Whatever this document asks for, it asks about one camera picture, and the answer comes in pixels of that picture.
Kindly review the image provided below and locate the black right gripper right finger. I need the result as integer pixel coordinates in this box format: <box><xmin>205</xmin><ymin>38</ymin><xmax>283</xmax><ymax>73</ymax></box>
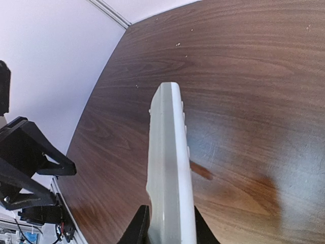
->
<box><xmin>194</xmin><ymin>206</ymin><xmax>220</xmax><ymax>244</ymax></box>

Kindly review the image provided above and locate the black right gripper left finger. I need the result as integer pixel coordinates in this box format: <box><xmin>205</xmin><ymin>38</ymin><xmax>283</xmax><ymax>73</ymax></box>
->
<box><xmin>117</xmin><ymin>205</ymin><xmax>150</xmax><ymax>244</ymax></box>

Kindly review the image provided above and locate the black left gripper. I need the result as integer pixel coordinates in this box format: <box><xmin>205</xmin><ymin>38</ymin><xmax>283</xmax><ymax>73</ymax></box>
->
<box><xmin>1</xmin><ymin>117</ymin><xmax>77</xmax><ymax>210</ymax></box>

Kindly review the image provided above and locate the white remote control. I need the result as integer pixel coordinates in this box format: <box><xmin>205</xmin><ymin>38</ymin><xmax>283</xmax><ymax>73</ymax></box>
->
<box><xmin>146</xmin><ymin>82</ymin><xmax>197</xmax><ymax>243</ymax></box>

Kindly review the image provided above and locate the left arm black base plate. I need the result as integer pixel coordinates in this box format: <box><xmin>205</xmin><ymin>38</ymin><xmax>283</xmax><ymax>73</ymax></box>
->
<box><xmin>18</xmin><ymin>193</ymin><xmax>76</xmax><ymax>243</ymax></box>

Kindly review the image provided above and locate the aluminium front rail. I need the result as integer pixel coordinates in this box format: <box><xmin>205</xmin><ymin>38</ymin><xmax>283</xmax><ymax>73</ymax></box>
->
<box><xmin>0</xmin><ymin>175</ymin><xmax>89</xmax><ymax>244</ymax></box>

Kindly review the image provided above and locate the left aluminium frame post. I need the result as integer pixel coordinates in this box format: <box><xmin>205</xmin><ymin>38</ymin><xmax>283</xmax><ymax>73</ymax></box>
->
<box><xmin>88</xmin><ymin>0</ymin><xmax>131</xmax><ymax>29</ymax></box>

